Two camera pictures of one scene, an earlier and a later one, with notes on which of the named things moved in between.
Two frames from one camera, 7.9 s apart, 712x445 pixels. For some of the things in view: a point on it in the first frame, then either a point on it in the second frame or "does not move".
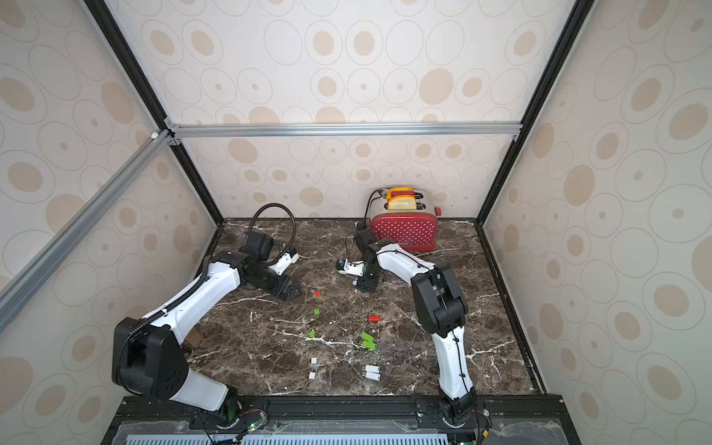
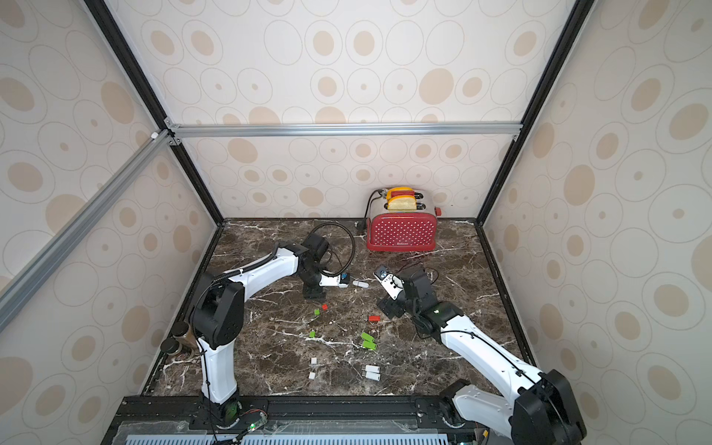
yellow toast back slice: (399, 189) does not move
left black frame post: (134, 71) does not move
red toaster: (414, 229) does not move
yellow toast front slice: (402, 202) does not move
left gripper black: (280, 287) -> (315, 294)
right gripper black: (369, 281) -> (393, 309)
